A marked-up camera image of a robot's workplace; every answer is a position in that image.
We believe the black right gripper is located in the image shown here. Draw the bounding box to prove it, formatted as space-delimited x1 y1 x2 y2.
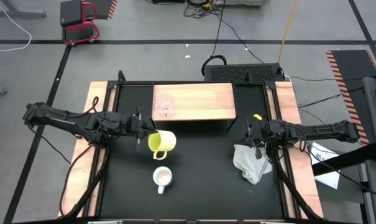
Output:
236 118 273 159

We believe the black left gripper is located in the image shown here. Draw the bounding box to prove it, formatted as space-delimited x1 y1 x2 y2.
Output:
127 107 160 153

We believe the yellow plastic mug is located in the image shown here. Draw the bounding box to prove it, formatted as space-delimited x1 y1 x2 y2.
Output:
147 129 177 161

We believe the clear glass cup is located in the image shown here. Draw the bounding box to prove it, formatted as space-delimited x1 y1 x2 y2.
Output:
156 94 175 118

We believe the red white patterned mug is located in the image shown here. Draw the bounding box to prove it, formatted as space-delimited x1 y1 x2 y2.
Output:
152 166 173 195

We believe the wooden shelf with black legs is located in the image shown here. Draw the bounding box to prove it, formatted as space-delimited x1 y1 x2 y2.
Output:
151 82 239 135

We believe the white crumpled cloth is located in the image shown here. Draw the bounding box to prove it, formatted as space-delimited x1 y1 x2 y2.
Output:
232 143 273 185

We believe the black computer case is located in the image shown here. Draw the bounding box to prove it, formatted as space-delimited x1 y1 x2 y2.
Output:
203 63 285 83

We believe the white paper sheet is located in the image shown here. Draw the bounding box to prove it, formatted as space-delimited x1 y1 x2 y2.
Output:
308 141 341 190

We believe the black beam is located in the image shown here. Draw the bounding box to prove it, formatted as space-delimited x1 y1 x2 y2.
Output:
311 143 376 177

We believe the black hazard-striped floor mat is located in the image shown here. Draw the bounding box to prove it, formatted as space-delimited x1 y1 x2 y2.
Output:
326 49 376 146
89 0 118 20

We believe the grey desk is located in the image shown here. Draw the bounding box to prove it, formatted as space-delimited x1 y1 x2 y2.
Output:
361 76 376 224

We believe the grey flat box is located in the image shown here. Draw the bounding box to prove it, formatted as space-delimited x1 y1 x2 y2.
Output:
215 0 270 7

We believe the black red step stool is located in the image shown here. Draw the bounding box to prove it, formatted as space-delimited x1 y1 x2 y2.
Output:
60 0 101 46

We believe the grey metal table leg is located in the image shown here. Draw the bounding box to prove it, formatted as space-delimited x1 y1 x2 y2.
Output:
0 0 47 19

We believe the black aluminium table frame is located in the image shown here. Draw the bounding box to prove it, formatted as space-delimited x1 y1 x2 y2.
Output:
94 70 300 220

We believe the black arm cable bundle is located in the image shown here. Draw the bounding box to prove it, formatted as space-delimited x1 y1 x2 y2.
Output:
273 149 324 220
59 144 111 218

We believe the thin black cable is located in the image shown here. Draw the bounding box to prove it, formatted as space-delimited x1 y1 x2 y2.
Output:
218 15 265 64
285 75 376 82
211 0 226 58
298 86 365 109

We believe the thick black cable loop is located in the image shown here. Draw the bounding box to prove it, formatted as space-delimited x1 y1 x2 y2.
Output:
201 55 228 77

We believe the yellow cable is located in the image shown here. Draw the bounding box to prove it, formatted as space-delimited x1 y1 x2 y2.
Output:
277 0 298 65

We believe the black cable tangle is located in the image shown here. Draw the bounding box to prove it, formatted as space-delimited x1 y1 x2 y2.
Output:
183 0 226 19

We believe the white cable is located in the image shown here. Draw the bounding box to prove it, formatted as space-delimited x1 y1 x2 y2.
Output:
0 0 32 52

